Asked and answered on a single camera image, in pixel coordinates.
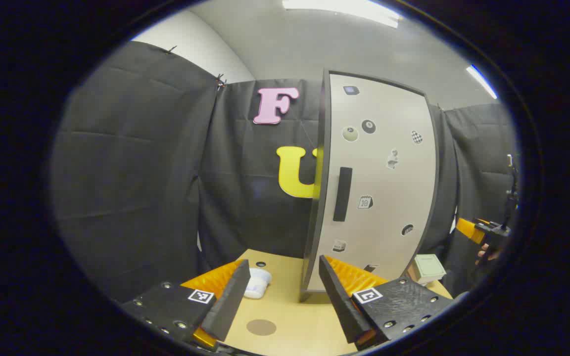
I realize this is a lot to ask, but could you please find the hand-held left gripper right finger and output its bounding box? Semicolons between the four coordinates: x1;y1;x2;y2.
318;255;456;352

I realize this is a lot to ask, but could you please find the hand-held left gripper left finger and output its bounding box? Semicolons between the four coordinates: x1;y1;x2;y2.
119;259;252;353

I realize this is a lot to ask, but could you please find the round brown coaster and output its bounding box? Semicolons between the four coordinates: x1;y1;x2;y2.
246;319;277;337

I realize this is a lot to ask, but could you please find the beige cabinet door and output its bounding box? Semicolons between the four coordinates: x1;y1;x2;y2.
307;73;439;293

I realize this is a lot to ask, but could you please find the white crumpled plastic bag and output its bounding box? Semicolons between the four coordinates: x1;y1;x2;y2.
243;267;273;300

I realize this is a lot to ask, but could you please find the narrow ceiling light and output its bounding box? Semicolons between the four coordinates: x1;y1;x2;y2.
466;64;498;99

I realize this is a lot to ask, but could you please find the black backdrop cloth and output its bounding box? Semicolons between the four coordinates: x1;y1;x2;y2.
50;41;518;303

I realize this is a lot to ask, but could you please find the large ceiling light panel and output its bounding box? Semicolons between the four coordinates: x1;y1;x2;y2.
282;0;404;28

